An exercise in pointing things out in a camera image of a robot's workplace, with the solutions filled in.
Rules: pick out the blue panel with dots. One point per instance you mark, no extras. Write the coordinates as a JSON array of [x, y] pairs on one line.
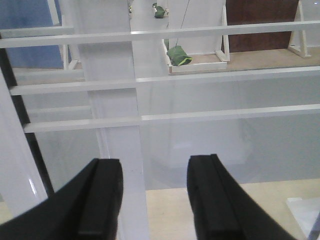
[[29, 18]]

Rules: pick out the far green sandbag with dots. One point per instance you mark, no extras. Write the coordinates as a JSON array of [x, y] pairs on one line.
[[159, 11]]

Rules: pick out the white framed wooden tray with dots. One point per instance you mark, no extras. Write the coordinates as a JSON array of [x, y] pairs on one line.
[[201, 63]]

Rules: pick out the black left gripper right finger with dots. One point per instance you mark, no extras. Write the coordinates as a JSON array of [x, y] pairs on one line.
[[224, 209]]

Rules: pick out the green sandbag with yellow edge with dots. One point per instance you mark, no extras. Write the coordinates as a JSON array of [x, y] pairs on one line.
[[178, 56]]

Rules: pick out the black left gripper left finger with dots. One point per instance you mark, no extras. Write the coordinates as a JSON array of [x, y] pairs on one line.
[[86, 208]]

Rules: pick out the light wooden base platform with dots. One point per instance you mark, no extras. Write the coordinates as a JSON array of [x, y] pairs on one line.
[[171, 218]]

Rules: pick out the white framed transparent sliding door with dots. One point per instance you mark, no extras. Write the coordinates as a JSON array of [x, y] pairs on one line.
[[114, 99]]

